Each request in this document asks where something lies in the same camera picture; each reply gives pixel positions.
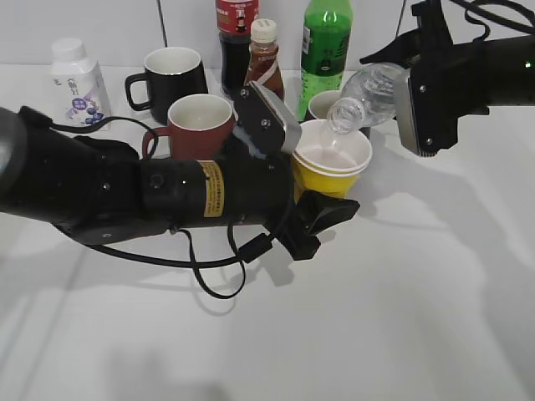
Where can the dark grey ceramic mug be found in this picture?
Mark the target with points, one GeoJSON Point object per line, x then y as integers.
{"type": "Point", "coordinates": [329, 103]}

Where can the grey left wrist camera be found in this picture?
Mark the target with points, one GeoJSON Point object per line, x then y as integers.
{"type": "Point", "coordinates": [267, 122]}

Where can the cola bottle red label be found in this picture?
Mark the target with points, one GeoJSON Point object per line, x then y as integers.
{"type": "Point", "coordinates": [234, 20]}

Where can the green soda bottle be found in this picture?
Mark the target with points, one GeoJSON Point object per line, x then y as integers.
{"type": "Point", "coordinates": [327, 27]}

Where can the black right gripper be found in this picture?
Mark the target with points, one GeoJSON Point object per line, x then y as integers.
{"type": "Point", "coordinates": [452, 72]}

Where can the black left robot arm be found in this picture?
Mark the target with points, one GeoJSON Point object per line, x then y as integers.
{"type": "Point", "coordinates": [100, 192]}

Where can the black ceramic mug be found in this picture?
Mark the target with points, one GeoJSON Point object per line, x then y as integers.
{"type": "Point", "coordinates": [169, 74]}

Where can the clear water bottle green label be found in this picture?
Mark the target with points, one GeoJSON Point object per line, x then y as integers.
{"type": "Point", "coordinates": [366, 100]}

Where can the white yogurt carton bottle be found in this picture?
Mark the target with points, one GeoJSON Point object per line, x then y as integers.
{"type": "Point", "coordinates": [78, 89]}

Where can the red ceramic mug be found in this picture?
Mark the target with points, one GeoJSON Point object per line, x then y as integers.
{"type": "Point", "coordinates": [197, 126]}

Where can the Nescafe coffee bottle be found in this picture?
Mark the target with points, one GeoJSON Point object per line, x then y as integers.
{"type": "Point", "coordinates": [263, 65]}

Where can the yellow paper cup stack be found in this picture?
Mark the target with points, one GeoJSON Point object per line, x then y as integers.
{"type": "Point", "coordinates": [328, 162]}

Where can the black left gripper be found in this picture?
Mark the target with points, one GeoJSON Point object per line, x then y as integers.
{"type": "Point", "coordinates": [250, 190]}

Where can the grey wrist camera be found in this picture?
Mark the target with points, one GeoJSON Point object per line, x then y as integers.
{"type": "Point", "coordinates": [267, 122]}
{"type": "Point", "coordinates": [424, 126]}

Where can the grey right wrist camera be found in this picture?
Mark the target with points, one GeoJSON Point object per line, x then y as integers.
{"type": "Point", "coordinates": [424, 126]}

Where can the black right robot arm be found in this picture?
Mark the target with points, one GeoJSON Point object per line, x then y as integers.
{"type": "Point", "coordinates": [507, 70]}

